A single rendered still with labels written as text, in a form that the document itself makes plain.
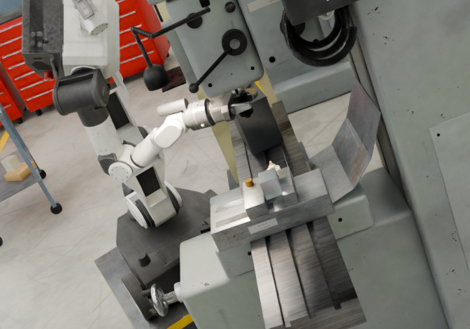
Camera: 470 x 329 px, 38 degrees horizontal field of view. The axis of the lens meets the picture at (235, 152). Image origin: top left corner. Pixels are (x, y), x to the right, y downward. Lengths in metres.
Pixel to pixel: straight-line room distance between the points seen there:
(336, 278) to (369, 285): 0.61
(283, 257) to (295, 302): 0.19
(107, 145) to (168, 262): 0.68
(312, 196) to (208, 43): 0.51
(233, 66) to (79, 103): 0.51
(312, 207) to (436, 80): 0.48
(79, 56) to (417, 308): 1.39
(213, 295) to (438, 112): 0.91
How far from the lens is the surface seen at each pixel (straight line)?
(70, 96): 2.15
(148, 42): 6.66
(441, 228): 2.16
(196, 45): 1.90
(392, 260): 2.27
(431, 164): 2.04
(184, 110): 2.10
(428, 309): 2.44
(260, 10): 1.87
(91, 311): 3.82
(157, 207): 2.83
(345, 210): 2.11
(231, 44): 1.87
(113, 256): 3.33
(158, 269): 2.71
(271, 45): 1.90
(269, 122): 2.34
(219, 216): 1.98
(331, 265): 1.75
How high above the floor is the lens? 2.02
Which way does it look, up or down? 26 degrees down
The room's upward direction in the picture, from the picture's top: 24 degrees counter-clockwise
